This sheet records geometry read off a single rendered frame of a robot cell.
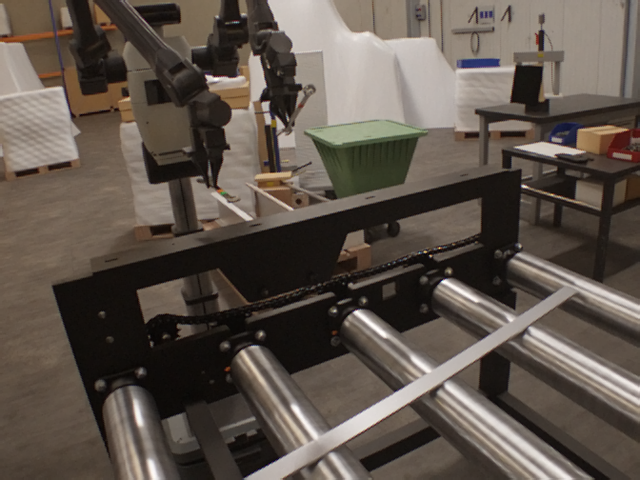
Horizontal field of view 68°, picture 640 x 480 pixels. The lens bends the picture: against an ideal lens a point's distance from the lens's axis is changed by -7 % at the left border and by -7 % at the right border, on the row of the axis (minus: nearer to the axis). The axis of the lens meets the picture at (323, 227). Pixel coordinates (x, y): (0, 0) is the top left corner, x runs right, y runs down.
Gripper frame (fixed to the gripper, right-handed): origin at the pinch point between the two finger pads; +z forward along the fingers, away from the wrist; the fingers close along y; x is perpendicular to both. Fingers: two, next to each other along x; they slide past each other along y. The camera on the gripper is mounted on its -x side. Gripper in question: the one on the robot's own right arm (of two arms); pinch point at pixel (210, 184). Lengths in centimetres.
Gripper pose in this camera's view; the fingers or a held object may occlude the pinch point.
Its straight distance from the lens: 122.4
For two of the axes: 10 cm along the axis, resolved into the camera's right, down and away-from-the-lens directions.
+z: 0.8, 9.3, 3.5
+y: 8.8, -2.3, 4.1
